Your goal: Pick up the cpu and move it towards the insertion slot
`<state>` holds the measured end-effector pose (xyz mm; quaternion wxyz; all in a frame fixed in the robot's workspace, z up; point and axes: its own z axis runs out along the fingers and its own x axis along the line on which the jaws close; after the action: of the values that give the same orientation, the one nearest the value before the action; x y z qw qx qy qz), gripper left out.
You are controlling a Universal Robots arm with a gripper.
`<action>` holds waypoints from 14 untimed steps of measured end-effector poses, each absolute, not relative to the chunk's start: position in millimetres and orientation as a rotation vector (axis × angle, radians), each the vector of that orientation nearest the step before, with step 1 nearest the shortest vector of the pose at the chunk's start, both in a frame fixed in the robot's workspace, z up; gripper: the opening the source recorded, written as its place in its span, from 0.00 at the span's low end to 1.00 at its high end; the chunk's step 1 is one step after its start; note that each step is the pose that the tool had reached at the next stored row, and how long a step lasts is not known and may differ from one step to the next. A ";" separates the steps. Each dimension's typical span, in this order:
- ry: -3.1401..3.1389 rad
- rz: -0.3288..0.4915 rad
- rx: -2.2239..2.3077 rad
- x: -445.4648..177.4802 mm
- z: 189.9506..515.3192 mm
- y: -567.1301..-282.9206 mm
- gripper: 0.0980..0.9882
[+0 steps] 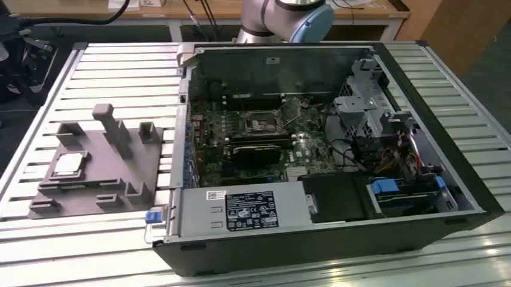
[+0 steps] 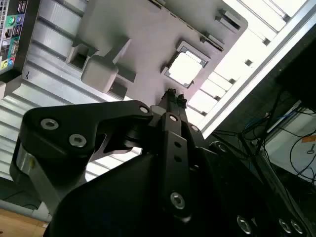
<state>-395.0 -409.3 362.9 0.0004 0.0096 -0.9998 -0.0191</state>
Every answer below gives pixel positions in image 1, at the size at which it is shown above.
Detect black plastic air shroud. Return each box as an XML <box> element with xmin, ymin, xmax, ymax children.
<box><xmin>296</xmin><ymin>174</ymin><xmax>384</xmax><ymax>224</ymax></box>

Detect thick black cable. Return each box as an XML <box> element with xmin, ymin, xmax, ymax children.
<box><xmin>23</xmin><ymin>0</ymin><xmax>133</xmax><ymax>26</ymax></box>

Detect black wire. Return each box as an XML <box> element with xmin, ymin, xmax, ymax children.
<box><xmin>325</xmin><ymin>138</ymin><xmax>368</xmax><ymax>172</ymax></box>

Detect grey parts rack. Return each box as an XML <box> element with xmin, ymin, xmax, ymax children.
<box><xmin>25</xmin><ymin>103</ymin><xmax>165</xmax><ymax>221</ymax></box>

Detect green motherboard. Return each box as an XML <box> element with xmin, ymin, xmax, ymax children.
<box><xmin>185</xmin><ymin>91</ymin><xmax>341</xmax><ymax>188</ymax></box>

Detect wooden desk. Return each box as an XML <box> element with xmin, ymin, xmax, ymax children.
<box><xmin>9</xmin><ymin>0</ymin><xmax>412</xmax><ymax>42</ymax></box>

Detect wooden cabinet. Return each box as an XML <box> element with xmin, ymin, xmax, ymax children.
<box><xmin>396</xmin><ymin>0</ymin><xmax>511</xmax><ymax>76</ymax></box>

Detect silver CPU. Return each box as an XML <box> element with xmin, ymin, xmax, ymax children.
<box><xmin>55</xmin><ymin>154</ymin><xmax>87</xmax><ymax>175</ymax></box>

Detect black graphics card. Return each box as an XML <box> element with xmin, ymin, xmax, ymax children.
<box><xmin>229</xmin><ymin>145</ymin><xmax>281</xmax><ymax>166</ymax></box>

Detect CPU socket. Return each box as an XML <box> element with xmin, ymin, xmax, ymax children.
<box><xmin>243</xmin><ymin>111</ymin><xmax>285</xmax><ymax>134</ymax></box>

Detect silver power supply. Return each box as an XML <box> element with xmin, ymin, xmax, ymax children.
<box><xmin>173</xmin><ymin>187</ymin><xmax>313</xmax><ymax>237</ymax></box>

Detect metal socket cover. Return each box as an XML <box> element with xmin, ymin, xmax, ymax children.
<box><xmin>279</xmin><ymin>99</ymin><xmax>311</xmax><ymax>128</ymax></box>

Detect metal drive cage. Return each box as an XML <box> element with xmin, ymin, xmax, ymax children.
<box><xmin>333</xmin><ymin>57</ymin><xmax>401</xmax><ymax>139</ymax></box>

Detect red and yellow wires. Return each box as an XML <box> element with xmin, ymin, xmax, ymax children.
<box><xmin>375</xmin><ymin>145</ymin><xmax>424</xmax><ymax>175</ymax></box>

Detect black rating label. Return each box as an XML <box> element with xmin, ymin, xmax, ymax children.
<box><xmin>224</xmin><ymin>191</ymin><xmax>281</xmax><ymax>232</ymax></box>

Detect black PC case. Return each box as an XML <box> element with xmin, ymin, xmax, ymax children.
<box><xmin>151</xmin><ymin>41</ymin><xmax>504</xmax><ymax>277</ymax></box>

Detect black RAM slot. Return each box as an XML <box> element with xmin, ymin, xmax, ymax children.
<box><xmin>229</xmin><ymin>140</ymin><xmax>295</xmax><ymax>148</ymax></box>
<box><xmin>229</xmin><ymin>135</ymin><xmax>293</xmax><ymax>142</ymax></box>

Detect black equipment stand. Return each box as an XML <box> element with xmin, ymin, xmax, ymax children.
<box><xmin>0</xmin><ymin>11</ymin><xmax>65</xmax><ymax>106</ymax></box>

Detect hard disk in blue carrier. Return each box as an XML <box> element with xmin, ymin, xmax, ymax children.
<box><xmin>367</xmin><ymin>177</ymin><xmax>443</xmax><ymax>216</ymax></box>

